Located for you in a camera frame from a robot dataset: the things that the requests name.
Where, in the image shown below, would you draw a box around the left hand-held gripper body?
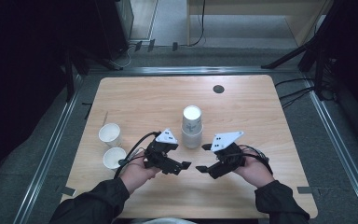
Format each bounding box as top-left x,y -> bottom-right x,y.
144,128 -> 181,175

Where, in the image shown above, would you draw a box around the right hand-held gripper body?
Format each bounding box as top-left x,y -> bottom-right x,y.
210,130 -> 246,180

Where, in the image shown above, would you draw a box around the stack of white cups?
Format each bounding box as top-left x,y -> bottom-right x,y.
181,105 -> 204,149

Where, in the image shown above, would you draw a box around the floral paper cup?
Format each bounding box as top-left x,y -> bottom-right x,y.
98,122 -> 123,148
102,147 -> 128,171

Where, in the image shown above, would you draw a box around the person's left hand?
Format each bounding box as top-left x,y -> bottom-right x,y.
119,151 -> 163,196

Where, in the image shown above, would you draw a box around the person's right hand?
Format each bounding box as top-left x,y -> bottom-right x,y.
233,153 -> 276,189

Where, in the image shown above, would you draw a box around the person's white shirt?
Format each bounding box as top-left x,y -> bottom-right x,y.
134,217 -> 199,224

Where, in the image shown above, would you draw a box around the grey tape strip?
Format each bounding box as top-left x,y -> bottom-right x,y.
60,185 -> 77,197
296,186 -> 315,196

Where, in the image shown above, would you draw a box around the black metal stand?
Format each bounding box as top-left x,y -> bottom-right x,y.
62,48 -> 90,103

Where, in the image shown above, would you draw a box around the black cabinet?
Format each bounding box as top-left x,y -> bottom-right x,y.
94,0 -> 135,62

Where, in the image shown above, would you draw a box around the black tripod stand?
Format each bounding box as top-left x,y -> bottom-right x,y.
260,0 -> 349,102

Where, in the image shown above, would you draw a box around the wooden furniture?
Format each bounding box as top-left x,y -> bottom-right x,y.
186,0 -> 335,48

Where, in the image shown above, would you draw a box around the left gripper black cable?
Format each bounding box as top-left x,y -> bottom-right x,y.
114,130 -> 162,180

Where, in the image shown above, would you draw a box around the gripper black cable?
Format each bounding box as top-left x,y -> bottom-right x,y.
238,144 -> 275,175
114,130 -> 162,180

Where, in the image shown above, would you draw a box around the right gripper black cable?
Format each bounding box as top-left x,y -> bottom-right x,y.
238,144 -> 275,175

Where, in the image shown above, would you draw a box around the metal floor rail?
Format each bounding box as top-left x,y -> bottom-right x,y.
12,74 -> 86,224
302,73 -> 358,224
87,64 -> 301,77

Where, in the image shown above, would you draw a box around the black floor cables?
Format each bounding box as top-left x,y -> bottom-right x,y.
274,77 -> 317,109

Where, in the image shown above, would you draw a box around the white floor cable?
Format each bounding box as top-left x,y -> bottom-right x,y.
113,43 -> 138,70

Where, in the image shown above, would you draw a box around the black hanging cable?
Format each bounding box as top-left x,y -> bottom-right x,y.
188,0 -> 207,48

